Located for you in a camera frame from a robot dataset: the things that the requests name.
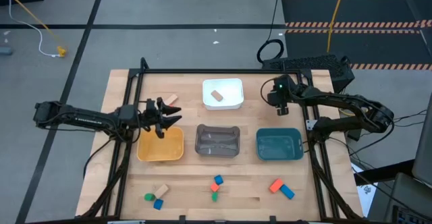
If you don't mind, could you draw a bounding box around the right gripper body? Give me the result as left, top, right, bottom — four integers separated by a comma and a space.
267, 74, 298, 107

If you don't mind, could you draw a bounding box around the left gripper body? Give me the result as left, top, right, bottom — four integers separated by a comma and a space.
136, 99, 160, 132

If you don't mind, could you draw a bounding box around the long wooden block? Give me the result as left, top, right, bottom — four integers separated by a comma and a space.
163, 93, 179, 107

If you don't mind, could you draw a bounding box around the long orange block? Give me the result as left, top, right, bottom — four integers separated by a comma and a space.
269, 177, 285, 194

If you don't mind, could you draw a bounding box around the long blue block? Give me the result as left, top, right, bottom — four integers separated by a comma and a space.
279, 184, 296, 200

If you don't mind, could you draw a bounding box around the yellow plastic bin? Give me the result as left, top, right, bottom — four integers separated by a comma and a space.
136, 126, 186, 163

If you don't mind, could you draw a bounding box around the black perforated box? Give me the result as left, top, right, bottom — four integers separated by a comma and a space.
261, 53, 356, 93

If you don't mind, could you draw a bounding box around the white plastic bin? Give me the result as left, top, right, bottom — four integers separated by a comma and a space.
201, 78, 245, 111

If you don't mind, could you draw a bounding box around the grey translucent plastic bin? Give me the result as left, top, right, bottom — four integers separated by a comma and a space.
194, 123, 241, 159

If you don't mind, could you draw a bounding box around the teal plastic bin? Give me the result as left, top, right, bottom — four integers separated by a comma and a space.
255, 127, 304, 161

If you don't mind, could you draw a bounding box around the black hazard-striped floor mat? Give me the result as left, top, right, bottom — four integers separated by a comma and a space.
281, 0, 432, 72

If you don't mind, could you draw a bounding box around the white paper sheet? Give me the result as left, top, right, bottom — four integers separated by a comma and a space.
350, 163, 376, 218

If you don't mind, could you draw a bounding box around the silver mounting bracket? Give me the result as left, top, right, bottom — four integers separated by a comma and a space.
305, 119, 320, 132

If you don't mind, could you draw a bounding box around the black hanging cable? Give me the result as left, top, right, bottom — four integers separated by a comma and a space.
256, 0, 285, 64

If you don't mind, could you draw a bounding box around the black table frame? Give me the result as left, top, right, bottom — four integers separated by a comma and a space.
76, 57, 364, 224

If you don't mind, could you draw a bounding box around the yellow hanging rope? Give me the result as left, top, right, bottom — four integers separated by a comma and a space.
325, 0, 348, 54

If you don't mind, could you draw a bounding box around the white floor cable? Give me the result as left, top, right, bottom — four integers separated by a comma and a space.
3, 0, 59, 58

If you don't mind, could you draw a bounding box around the yellow floor cable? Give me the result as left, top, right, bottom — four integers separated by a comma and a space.
0, 0, 65, 51

